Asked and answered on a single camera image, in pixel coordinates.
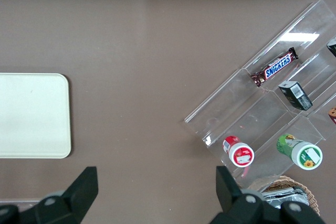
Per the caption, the Snickers chocolate bar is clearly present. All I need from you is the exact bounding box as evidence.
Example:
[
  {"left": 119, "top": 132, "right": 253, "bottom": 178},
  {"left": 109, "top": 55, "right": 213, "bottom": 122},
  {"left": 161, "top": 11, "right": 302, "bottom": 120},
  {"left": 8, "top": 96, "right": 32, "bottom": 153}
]
[{"left": 250, "top": 47, "right": 300, "bottom": 88}]

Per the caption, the red snack can white lid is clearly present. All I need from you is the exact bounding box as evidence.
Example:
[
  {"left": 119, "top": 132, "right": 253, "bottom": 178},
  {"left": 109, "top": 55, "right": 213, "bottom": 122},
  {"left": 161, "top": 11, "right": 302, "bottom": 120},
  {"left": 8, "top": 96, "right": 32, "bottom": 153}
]
[{"left": 222, "top": 135, "right": 255, "bottom": 168}]

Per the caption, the cream plastic tray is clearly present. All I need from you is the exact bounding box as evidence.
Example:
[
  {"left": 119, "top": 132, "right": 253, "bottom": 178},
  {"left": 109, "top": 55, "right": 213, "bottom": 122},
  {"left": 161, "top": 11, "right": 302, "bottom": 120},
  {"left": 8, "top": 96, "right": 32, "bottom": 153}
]
[{"left": 0, "top": 73, "right": 72, "bottom": 159}]

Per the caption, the green snack can white lid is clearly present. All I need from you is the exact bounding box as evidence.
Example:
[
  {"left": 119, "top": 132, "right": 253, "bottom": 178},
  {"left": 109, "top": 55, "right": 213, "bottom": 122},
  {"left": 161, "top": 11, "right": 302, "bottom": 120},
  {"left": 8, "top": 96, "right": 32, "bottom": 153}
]
[{"left": 276, "top": 134, "right": 323, "bottom": 170}]

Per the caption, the woven wicker basket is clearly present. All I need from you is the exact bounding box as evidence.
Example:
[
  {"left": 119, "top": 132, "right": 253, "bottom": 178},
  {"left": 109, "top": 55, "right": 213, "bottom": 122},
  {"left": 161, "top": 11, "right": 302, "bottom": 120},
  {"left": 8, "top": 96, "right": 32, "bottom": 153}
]
[{"left": 262, "top": 175, "right": 321, "bottom": 217}]

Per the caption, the orange brown snack packet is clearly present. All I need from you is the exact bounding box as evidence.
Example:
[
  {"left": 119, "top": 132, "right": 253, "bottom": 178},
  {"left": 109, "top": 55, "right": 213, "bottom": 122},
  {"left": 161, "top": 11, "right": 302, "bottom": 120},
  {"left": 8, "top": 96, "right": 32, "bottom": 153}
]
[{"left": 327, "top": 106, "right": 336, "bottom": 125}]

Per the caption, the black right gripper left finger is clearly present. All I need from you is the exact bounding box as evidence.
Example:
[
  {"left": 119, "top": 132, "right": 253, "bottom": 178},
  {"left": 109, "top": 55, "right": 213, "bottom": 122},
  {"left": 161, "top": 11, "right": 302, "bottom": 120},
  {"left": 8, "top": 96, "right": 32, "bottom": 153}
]
[{"left": 0, "top": 166, "right": 99, "bottom": 224}]

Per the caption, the black box with white label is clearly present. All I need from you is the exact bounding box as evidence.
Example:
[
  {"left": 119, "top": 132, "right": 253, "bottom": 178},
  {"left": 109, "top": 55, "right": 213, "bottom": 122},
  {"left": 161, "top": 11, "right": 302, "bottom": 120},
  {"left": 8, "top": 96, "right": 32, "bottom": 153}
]
[{"left": 326, "top": 38, "right": 336, "bottom": 58}]

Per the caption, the silver foil packet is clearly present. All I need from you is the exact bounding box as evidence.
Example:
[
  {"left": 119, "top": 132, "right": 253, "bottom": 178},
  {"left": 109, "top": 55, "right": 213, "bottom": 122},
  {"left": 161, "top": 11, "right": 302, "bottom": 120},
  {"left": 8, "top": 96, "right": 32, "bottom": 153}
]
[{"left": 261, "top": 186, "right": 310, "bottom": 209}]

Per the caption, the clear acrylic display rack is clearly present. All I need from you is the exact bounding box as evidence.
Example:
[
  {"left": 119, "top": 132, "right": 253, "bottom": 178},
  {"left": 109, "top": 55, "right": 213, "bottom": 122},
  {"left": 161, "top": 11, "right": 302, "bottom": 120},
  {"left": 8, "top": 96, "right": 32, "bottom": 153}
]
[{"left": 180, "top": 0, "right": 336, "bottom": 193}]

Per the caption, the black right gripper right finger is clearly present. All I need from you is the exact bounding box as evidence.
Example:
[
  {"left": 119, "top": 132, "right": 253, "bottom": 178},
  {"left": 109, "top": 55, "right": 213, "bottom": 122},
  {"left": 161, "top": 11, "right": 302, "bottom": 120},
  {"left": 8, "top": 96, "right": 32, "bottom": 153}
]
[{"left": 209, "top": 165, "right": 326, "bottom": 224}]

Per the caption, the small black carton box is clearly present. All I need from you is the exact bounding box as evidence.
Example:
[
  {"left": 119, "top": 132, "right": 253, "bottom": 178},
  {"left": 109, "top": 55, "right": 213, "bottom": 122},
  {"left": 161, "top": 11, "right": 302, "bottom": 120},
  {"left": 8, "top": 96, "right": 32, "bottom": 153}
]
[{"left": 278, "top": 81, "right": 313, "bottom": 111}]

